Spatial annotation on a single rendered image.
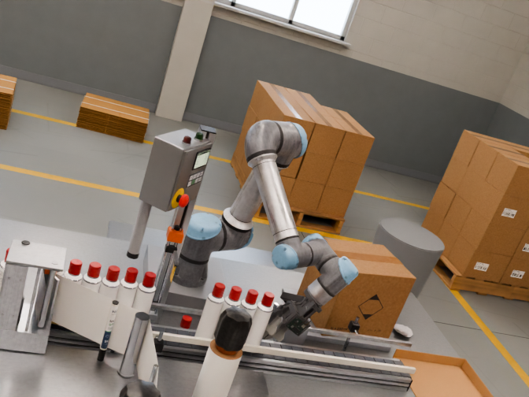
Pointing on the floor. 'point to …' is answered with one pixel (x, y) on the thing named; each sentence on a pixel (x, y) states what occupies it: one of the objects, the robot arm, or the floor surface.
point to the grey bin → (410, 247)
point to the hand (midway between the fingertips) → (265, 334)
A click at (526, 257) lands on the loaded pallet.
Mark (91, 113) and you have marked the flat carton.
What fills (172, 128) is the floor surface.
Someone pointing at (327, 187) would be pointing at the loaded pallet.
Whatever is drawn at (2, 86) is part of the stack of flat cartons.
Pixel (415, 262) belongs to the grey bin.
